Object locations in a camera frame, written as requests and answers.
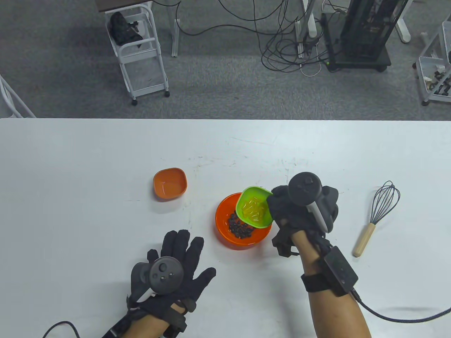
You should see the person's right hand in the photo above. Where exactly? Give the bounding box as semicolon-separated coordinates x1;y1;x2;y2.
267;185;332;257

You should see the person's left hand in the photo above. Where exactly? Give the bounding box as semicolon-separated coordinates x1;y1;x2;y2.
127;230;216;335

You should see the dark grey hand controller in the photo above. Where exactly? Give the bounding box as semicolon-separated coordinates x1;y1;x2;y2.
130;257;184;301
288;172;339;233

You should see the pile of yellow candy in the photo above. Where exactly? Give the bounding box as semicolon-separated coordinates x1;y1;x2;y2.
241;197;270;222

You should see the small green bowl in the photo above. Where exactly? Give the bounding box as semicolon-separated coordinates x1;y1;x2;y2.
235;187;274;228

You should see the pile of chocolate beans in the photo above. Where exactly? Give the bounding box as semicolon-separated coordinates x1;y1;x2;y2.
227;211;258;240

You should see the large orange bowl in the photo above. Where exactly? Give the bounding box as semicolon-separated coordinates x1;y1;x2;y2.
215;193;272;250

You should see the wooden handle wire whisk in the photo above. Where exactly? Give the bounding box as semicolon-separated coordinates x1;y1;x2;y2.
352;181;401;258

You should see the small orange bowl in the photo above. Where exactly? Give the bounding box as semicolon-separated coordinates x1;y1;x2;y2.
153;168;187;201

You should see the person's right forearm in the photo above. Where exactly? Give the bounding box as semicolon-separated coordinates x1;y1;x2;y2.
291;231;372;338

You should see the black wheeled platform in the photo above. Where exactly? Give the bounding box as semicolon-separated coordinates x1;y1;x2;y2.
322;12;392;73

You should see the white desk leg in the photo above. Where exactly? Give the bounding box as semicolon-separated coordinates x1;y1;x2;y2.
295;0;319;58
169;0;181;57

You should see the pile of black parts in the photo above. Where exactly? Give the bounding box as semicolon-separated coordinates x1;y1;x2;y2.
425;69;451;96

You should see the black equipment tower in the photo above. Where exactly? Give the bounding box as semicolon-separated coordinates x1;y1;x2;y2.
340;0;409;60

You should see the white basket cart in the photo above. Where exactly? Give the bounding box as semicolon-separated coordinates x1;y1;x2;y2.
413;20;451;106

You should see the white desk foot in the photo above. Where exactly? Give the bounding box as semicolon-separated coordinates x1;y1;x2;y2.
395;0;413;43

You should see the white rolling cart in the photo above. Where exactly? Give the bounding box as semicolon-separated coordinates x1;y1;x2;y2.
105;3;171;106

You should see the black bag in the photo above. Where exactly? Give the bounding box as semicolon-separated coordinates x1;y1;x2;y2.
109;11;144;45

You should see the brown desk top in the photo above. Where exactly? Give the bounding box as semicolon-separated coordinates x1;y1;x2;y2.
95;0;154;13

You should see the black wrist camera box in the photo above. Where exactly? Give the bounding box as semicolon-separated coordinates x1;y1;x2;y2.
100;310;134;338
301;246;359;298

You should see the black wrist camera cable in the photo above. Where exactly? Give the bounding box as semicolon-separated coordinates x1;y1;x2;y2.
42;321;81;338
351;287;451;323

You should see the white floor cable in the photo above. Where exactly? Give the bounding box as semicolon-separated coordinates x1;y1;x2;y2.
299;53;322;77

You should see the tangle of black floor cables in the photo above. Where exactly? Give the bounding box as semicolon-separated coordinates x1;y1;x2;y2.
152;0;339;73

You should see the white metal frame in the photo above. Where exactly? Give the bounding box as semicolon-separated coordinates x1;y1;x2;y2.
0;74;36;118

